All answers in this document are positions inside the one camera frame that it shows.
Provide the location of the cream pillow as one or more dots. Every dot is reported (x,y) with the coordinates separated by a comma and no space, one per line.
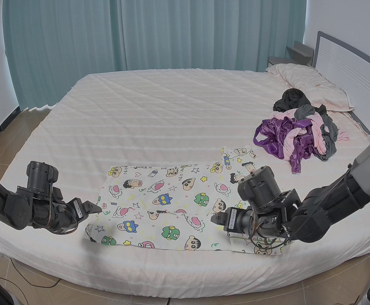
(315,84)

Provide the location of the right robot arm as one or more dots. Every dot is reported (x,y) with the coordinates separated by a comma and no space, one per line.
(331,199)

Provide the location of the grey bedside table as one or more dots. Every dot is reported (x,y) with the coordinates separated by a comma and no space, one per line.
(301,51)

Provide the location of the bed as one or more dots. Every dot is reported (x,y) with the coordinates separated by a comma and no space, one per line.
(172,106)

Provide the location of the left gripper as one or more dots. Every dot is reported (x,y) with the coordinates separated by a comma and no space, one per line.
(65,214)

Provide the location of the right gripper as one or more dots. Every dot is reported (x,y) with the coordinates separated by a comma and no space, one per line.
(243,221)

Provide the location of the pile of clothes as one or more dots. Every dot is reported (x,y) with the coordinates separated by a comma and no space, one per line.
(286,135)

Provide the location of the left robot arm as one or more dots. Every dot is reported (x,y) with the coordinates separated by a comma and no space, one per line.
(13,205)

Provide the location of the white printed pyjama top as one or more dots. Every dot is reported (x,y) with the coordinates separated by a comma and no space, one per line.
(172,202)

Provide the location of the blue-green curtain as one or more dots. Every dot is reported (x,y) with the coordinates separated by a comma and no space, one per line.
(140,27)

